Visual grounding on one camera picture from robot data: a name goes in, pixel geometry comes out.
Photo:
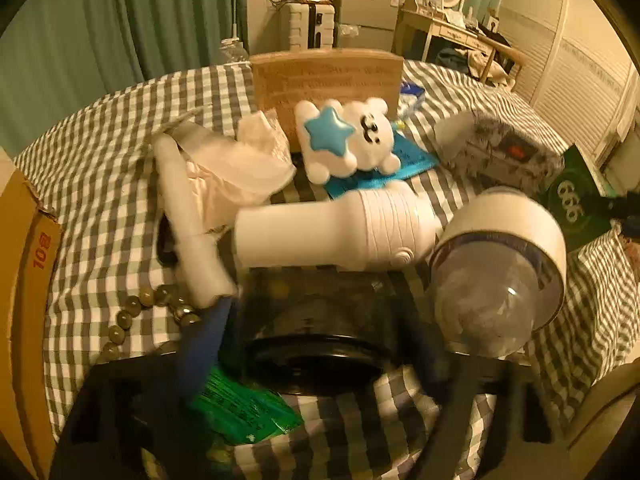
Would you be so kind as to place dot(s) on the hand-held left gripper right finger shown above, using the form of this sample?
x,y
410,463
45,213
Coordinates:
x,y
452,410

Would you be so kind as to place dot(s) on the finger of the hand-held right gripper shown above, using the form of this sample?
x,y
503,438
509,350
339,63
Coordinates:
x,y
602,205

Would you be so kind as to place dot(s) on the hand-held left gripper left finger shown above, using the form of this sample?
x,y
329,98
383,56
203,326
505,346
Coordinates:
x,y
206,345

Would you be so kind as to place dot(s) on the translucent white comb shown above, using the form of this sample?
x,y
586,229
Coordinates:
x,y
187,220

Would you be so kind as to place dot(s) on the brown cardboard box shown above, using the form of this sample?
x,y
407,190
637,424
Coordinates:
x,y
20,310

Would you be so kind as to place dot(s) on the white bear toy blue star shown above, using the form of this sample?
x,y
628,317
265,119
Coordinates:
x,y
350,140

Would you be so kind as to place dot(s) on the green foil packet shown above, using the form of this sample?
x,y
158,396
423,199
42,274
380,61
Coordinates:
x,y
240,410

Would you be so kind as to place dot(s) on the black round jar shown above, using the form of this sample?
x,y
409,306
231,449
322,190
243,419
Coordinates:
x,y
315,330

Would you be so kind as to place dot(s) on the white cap clear dome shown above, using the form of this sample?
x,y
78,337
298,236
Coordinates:
x,y
505,260

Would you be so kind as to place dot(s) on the patterned tissue box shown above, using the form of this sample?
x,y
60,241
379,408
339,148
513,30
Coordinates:
x,y
500,155

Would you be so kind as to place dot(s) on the white louvred wardrobe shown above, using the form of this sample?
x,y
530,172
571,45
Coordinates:
x,y
565,65

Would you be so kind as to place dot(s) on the wooden chair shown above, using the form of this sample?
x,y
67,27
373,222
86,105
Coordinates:
x,y
502,57

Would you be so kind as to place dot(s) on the white plastic bottle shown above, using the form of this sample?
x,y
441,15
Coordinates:
x,y
350,230

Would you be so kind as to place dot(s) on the blue foil packet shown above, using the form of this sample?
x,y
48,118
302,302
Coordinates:
x,y
410,162

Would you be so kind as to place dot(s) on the white dressing desk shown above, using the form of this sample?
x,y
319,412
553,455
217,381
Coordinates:
x,y
450,35

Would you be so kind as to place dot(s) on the brown kraft paper box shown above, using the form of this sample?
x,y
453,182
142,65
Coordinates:
x,y
320,82

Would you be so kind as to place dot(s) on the large clear water jug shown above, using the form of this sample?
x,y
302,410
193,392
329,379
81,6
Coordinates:
x,y
232,52

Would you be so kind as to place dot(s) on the grey mini fridge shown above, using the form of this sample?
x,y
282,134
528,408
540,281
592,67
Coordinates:
x,y
367,15

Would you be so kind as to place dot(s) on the white suitcase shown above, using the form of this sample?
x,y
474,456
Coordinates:
x,y
306,27

